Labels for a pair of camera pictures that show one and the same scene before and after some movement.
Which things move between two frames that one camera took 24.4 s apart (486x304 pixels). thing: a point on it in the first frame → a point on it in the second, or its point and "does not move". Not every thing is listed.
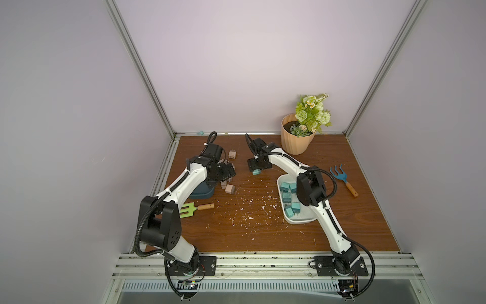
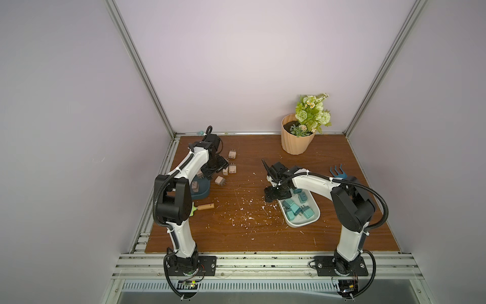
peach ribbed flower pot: (291, 142) does not move
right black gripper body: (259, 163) → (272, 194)
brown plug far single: (232, 154) does not move
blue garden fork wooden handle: (343, 177) does not move
